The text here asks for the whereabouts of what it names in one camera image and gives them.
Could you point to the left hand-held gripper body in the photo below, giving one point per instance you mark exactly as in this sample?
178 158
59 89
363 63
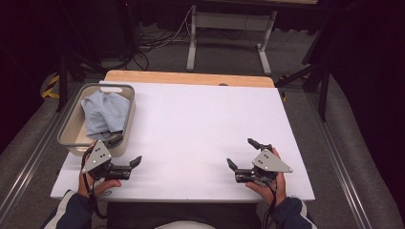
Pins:
97 156

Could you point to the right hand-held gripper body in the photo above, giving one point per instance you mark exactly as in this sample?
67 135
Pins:
269 163

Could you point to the light blue tank top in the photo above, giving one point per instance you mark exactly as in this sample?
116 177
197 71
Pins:
105 114

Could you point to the beige plastic basket grey rim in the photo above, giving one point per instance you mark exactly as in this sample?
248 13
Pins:
71 127

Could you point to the person's right hand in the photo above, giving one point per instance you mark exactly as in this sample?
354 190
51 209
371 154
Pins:
273 194

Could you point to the person's left hand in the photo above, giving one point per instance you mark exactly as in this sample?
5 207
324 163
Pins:
102 187

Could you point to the white foam board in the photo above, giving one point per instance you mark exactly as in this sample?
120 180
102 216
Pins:
191 127

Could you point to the black metal stand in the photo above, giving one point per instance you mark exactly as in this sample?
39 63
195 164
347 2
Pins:
324 95
62 82

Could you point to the yellow black hazard tape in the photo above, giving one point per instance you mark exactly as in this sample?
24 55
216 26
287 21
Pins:
51 92

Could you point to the black curtain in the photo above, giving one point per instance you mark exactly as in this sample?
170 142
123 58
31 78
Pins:
372 79
22 63

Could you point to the aluminium floor rail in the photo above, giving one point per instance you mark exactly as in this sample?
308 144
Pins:
337 165
31 159

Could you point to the grey metal frame desk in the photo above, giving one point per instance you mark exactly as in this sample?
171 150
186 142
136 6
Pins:
229 20

